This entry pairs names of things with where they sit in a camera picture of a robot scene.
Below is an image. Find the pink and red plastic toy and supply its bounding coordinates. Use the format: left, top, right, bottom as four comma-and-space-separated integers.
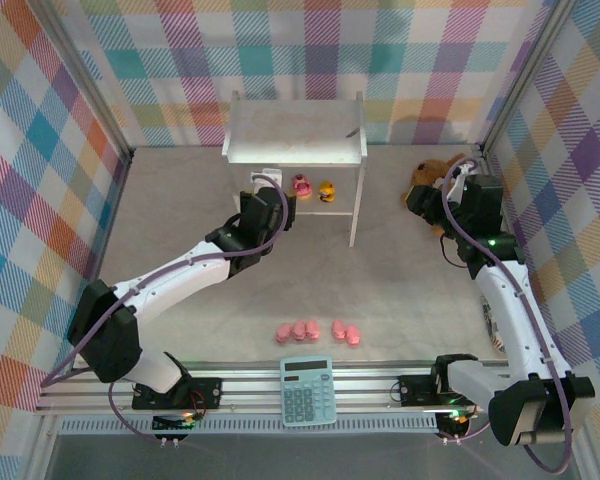
292, 173, 315, 201

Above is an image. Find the white two-tier shelf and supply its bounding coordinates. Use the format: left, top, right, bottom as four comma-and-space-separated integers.
221, 90, 371, 249

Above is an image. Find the brown plush dog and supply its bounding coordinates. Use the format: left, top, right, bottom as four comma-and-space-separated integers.
403, 155, 479, 237

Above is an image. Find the white printed crumpled packet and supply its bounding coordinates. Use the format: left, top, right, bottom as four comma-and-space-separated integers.
481, 294, 505, 352

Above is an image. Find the light blue calculator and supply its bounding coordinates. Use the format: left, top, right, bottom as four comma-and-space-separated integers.
278, 355, 338, 428

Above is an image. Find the right black circuit board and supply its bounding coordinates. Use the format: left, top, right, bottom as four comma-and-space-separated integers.
437, 408, 479, 439

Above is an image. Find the black circuit board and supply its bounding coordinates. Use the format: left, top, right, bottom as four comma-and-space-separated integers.
151, 410, 207, 434
437, 408, 479, 439

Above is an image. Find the left black circuit board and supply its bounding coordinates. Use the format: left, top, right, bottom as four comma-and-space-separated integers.
151, 410, 207, 434

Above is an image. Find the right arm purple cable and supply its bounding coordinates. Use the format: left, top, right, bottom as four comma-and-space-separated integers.
437, 157, 576, 475

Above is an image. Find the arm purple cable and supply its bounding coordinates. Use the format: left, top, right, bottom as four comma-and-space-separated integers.
437, 157, 576, 475
39, 172, 289, 446

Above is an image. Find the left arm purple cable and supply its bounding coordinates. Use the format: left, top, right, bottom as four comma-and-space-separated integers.
39, 172, 289, 446

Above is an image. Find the aluminium frame post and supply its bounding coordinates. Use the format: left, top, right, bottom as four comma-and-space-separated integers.
32, 0, 135, 166
478, 0, 580, 159

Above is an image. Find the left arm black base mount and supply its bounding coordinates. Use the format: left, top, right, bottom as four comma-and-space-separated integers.
131, 375, 224, 411

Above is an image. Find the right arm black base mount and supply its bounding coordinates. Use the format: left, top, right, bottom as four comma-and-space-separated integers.
397, 372, 441, 408

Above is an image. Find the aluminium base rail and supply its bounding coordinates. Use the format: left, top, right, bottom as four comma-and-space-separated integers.
33, 360, 590, 414

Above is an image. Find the slotted grey cable duct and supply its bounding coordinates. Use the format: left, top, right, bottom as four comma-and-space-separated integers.
59, 413, 440, 435

